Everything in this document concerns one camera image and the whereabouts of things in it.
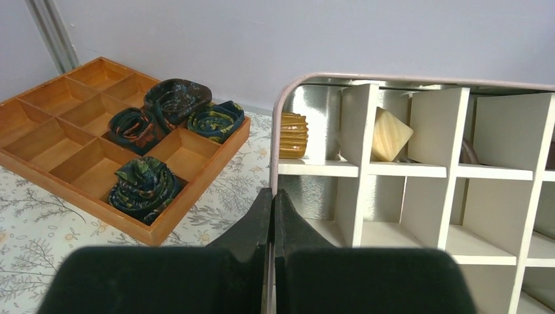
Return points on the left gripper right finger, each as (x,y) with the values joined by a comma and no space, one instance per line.
(314,276)

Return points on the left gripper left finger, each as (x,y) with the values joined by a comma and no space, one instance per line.
(225,276)

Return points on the pink grid box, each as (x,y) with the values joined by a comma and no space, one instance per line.
(475,180)

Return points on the ridged caramel chocolate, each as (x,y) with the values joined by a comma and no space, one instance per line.
(293,137)

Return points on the white ridged chocolate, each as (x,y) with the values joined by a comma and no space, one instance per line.
(390,135)

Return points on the floral table mat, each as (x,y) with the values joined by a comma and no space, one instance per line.
(39,230)

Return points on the orange compartment box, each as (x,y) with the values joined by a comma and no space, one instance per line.
(56,136)

